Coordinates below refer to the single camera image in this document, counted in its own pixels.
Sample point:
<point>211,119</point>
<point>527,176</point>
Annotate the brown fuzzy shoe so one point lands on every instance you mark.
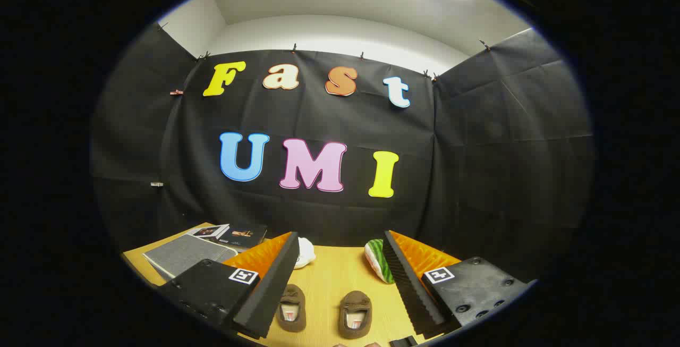
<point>355,299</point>
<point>291,293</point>

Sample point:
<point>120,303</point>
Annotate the white plush toy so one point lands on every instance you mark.
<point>305,251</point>

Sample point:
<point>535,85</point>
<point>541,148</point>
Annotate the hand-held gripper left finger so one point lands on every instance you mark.
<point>271,294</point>

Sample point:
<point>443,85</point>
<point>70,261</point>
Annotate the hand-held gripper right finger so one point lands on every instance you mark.
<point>409,288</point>

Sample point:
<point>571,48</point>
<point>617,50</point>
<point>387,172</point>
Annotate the dark blue book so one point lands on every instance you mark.
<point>244,238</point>

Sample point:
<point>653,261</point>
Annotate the watermelon slice plush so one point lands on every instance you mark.
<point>378,259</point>

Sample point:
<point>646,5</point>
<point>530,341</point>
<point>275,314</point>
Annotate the grey fabric storage box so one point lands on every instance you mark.
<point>186,254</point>

